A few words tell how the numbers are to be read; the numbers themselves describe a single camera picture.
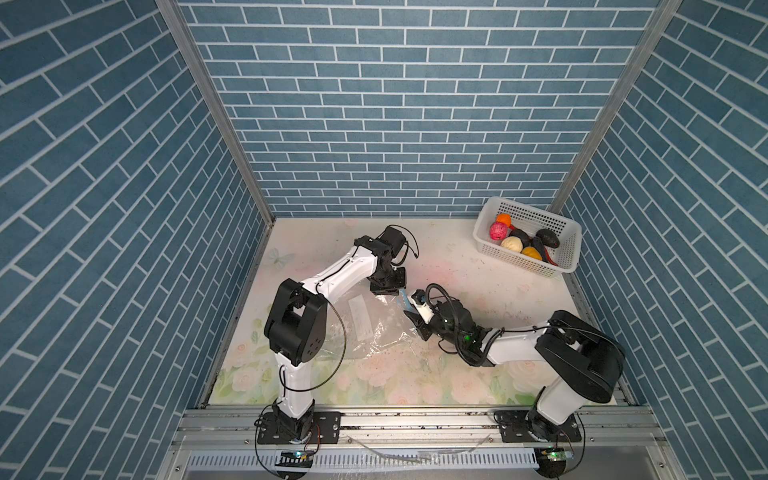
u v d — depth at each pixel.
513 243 1.05
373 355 0.86
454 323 0.65
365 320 0.92
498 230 1.11
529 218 1.13
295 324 0.49
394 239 0.77
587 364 0.46
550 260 1.07
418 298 0.74
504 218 1.15
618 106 0.87
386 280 0.77
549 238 1.09
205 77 0.81
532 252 1.05
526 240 1.09
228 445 0.72
